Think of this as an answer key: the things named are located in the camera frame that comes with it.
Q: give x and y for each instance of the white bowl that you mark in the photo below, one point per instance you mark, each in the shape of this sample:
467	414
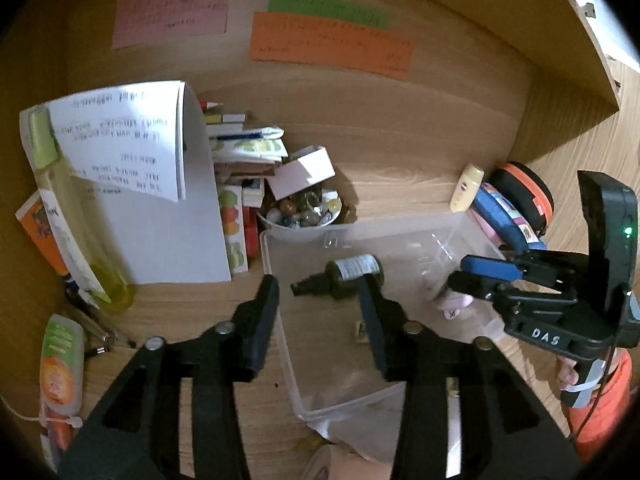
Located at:
267	222

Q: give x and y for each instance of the clear plastic storage bin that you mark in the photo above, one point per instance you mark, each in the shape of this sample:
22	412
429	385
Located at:
320	360

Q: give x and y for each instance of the black pen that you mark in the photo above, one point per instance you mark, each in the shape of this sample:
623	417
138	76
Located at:
100	332

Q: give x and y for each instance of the person's right forearm orange sleeve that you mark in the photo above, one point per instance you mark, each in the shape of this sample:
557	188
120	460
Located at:
607	420

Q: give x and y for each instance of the orange and black round case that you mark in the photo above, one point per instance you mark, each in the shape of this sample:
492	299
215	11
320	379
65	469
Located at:
530	185

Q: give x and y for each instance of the white standing file box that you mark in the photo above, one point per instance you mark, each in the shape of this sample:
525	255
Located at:
165	240

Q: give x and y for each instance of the white printed paper sheet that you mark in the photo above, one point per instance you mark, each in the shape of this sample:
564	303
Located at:
115	135

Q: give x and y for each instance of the pink paper note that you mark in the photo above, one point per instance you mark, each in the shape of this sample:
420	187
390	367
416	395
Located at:
170	7

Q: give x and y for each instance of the orange paper note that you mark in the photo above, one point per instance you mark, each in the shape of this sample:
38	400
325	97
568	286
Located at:
330	45

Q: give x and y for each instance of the small cream bottle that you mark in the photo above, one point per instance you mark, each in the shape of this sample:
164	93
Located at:
465	190

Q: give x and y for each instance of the stack of books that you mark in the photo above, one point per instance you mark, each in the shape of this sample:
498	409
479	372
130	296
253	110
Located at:
245	147

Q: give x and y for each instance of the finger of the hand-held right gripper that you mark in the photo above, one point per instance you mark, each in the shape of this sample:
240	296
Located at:
475	287
490	267

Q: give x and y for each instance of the small pink item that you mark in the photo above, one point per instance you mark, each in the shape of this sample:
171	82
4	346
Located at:
452	306

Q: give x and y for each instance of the blue pencil case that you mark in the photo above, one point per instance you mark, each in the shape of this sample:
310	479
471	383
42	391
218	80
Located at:
505	220

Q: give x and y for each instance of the orange marker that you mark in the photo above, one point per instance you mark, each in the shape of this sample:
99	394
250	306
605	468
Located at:
62	435

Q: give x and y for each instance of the dark spray bottle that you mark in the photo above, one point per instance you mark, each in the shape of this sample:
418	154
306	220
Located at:
345	272

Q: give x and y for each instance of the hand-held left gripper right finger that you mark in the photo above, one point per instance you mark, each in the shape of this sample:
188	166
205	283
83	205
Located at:
372	322

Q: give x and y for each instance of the fruit print booklet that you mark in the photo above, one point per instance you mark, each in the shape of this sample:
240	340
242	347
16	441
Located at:
232	230

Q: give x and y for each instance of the clear plastic bag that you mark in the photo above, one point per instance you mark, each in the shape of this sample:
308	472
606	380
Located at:
360	430

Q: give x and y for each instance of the tall yellow-green bottle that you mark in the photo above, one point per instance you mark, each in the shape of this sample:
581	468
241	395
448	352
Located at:
60	195

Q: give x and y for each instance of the green and orange tube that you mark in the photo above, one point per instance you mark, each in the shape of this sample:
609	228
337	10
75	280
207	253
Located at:
62	365

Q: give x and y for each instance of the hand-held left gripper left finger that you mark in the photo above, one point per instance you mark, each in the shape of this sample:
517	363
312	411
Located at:
264	325

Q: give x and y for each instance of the pink pouch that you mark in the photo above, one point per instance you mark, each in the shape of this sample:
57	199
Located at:
482	227

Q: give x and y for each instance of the pile of glass marbles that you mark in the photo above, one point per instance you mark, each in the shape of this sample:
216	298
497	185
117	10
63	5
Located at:
305	212

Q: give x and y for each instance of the person's right hand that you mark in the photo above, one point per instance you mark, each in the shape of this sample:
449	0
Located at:
566	374

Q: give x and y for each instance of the small pale cardboard box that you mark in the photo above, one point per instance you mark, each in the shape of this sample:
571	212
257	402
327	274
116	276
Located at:
305	170

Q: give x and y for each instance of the wooden desktop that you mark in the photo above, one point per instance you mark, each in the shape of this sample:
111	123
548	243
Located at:
400	180

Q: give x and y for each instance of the green paper note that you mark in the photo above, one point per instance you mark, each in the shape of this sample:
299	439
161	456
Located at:
330	10

